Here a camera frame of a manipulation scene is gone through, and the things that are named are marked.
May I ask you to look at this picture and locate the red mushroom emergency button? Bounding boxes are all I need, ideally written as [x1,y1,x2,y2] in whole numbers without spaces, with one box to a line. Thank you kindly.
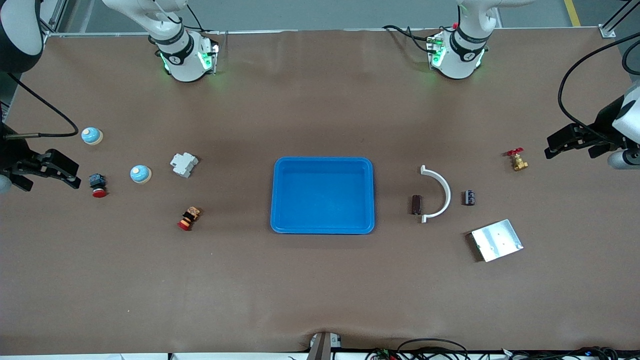
[88,173,109,199]

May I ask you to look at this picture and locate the silver metal plate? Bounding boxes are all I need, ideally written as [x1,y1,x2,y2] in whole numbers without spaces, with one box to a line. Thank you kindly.
[470,218,524,263]

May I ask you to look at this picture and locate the white circuit breaker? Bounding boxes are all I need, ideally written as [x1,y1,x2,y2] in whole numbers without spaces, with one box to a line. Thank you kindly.
[170,152,199,179]

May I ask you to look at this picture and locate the red orange push button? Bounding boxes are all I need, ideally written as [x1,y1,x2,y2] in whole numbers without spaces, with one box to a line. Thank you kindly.
[177,206,201,232]

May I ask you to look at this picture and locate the blue plastic tray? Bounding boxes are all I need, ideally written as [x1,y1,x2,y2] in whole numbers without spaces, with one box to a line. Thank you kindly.
[270,156,376,235]

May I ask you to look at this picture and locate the brown table cover sheet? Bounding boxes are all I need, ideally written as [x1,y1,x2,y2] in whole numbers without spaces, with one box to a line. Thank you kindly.
[0,27,640,356]

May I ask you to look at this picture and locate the brass valve red handle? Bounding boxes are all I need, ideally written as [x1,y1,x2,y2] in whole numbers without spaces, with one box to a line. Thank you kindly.
[506,148,529,172]

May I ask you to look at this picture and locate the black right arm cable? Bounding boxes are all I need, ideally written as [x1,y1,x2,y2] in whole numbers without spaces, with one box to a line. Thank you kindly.
[5,70,80,138]

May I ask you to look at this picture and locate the aluminium frame profile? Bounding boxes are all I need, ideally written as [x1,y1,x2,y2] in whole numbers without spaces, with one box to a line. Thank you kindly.
[42,0,68,46]
[600,0,640,38]

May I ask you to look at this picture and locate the white curved bracket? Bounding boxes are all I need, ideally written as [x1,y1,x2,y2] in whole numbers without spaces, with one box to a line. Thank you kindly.
[420,165,452,224]

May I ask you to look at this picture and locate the green lit base connector bracket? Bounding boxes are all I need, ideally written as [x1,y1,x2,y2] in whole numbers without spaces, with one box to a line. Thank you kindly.
[199,42,221,76]
[426,31,447,68]

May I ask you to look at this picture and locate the black base cable bundle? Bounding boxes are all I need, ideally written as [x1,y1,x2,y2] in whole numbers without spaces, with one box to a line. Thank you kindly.
[382,24,436,53]

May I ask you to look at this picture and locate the black cable loop bundle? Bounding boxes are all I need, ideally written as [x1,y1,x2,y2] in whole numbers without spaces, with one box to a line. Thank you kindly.
[365,338,471,360]

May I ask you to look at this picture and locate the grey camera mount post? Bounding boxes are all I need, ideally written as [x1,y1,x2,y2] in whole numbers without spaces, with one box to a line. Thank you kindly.
[306,331,344,360]

